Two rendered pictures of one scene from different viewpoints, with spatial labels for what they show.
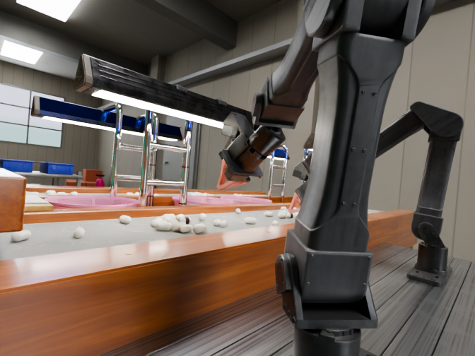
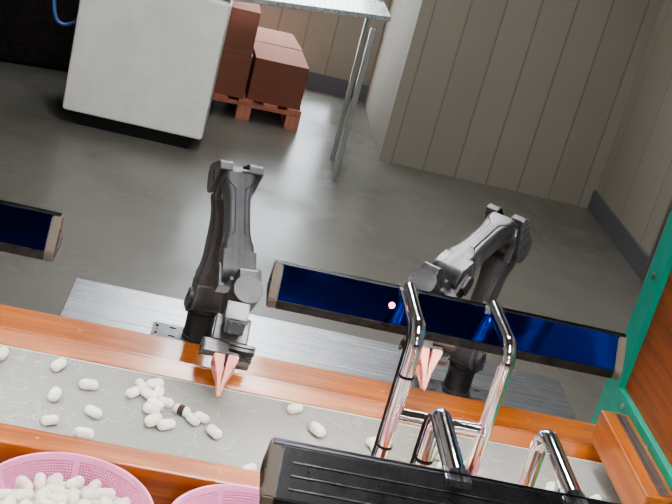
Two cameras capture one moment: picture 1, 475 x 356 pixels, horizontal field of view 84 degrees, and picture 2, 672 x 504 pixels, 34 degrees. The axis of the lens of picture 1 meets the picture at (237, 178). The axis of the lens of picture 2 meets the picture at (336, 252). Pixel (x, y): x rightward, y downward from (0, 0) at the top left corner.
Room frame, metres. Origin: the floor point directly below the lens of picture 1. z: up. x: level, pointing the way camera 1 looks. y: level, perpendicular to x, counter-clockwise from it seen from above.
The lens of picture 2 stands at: (2.29, 1.03, 1.79)
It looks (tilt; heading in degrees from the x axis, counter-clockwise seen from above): 21 degrees down; 218
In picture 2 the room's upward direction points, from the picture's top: 15 degrees clockwise
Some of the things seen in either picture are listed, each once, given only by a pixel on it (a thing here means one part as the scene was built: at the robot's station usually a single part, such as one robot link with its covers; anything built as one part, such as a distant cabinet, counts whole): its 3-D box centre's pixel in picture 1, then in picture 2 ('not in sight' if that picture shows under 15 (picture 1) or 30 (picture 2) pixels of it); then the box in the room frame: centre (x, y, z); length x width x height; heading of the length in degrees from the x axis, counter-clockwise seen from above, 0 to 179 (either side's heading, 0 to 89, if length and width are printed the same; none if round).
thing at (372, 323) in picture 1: (322, 288); (466, 355); (0.27, -0.10, 0.77); 0.09 x 0.06 x 0.06; 99
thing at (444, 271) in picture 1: (432, 258); (199, 325); (0.69, -0.52, 0.71); 0.20 x 0.07 x 0.08; 135
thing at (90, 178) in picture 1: (84, 184); not in sight; (6.63, 3.80, 0.37); 1.31 x 1.01 x 0.74; 45
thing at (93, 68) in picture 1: (198, 107); (449, 316); (0.78, 0.13, 1.08); 0.62 x 0.08 x 0.07; 136
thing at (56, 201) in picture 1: (94, 214); not in sight; (0.85, 0.45, 0.72); 0.27 x 0.27 x 0.10
